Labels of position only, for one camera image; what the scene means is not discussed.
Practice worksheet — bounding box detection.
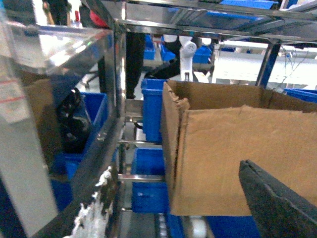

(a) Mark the stainless steel shelf cart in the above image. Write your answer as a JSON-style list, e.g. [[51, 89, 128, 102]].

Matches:
[[0, 0, 317, 238]]

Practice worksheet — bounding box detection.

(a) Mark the large cardboard box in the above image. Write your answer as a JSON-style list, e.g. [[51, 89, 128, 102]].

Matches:
[[160, 80, 317, 216]]

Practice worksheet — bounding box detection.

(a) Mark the blue plastic bin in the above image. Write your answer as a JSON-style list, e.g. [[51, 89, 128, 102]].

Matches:
[[131, 148, 169, 213], [51, 89, 108, 211]]

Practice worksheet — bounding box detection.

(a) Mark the blue plastic bin middle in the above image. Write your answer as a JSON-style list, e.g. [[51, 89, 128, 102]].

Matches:
[[131, 148, 169, 213]]

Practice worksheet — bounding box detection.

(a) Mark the blue bin behind box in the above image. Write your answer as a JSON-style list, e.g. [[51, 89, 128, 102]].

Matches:
[[141, 78, 167, 143]]

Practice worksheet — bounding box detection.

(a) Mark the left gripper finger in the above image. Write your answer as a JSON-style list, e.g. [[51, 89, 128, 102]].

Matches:
[[239, 160, 317, 238]]

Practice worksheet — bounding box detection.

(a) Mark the blue plastic bin left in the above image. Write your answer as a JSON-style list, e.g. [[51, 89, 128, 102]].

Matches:
[[51, 89, 108, 211]]

